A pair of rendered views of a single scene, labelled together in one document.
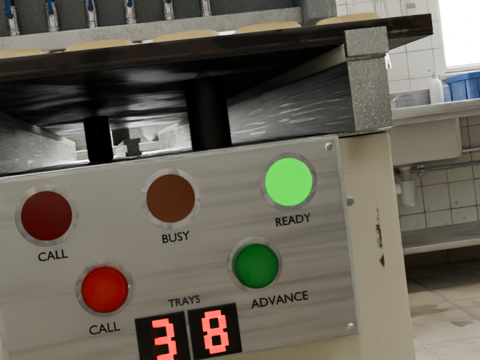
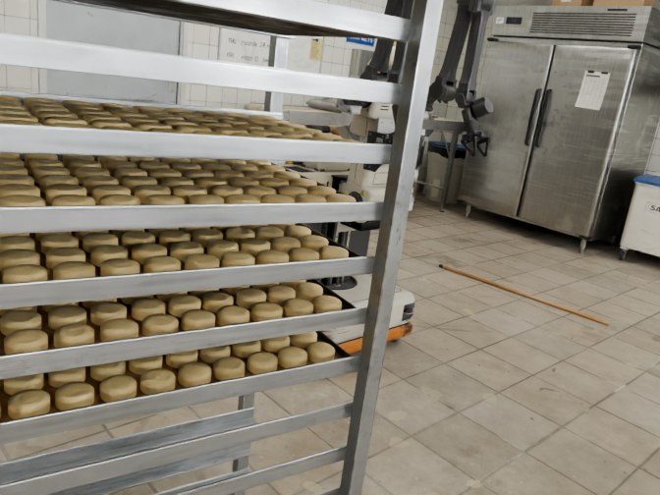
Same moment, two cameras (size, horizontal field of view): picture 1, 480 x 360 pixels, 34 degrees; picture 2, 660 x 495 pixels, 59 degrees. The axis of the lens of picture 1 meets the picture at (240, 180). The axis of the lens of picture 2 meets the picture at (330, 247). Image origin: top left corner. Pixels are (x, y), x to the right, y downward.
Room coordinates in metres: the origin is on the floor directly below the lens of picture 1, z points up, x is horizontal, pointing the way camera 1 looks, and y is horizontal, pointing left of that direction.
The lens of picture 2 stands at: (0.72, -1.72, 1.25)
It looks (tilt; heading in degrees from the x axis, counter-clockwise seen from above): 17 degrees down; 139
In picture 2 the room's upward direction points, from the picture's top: 7 degrees clockwise
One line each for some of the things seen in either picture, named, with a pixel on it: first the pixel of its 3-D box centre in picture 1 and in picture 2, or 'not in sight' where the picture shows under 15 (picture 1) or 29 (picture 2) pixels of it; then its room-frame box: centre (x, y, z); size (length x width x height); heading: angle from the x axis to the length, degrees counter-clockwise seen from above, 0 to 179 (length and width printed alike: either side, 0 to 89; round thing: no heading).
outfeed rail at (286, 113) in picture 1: (199, 128); not in sight; (1.53, 0.06, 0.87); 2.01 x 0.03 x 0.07; 9
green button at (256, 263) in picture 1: (255, 264); not in sight; (0.52, 0.00, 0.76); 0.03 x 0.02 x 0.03; 99
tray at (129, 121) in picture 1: (122, 120); not in sight; (1.51, 0.21, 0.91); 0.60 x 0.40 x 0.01; 9
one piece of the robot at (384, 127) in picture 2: not in sight; (394, 144); (-1.03, 0.07, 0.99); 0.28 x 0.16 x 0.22; 93
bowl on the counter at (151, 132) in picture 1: (168, 128); not in sight; (3.95, 0.32, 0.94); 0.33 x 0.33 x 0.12
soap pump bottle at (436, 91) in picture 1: (435, 87); not in sight; (4.29, -1.12, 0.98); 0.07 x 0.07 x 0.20; 3
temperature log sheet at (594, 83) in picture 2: not in sight; (591, 89); (-1.83, 3.10, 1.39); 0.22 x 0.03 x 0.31; 3
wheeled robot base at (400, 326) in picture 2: not in sight; (325, 302); (-1.32, 0.05, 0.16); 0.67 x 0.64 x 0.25; 3
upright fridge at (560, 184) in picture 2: not in sight; (558, 128); (-2.28, 3.50, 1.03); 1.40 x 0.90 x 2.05; 3
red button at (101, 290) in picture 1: (104, 288); not in sight; (0.51, 0.10, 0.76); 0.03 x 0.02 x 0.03; 99
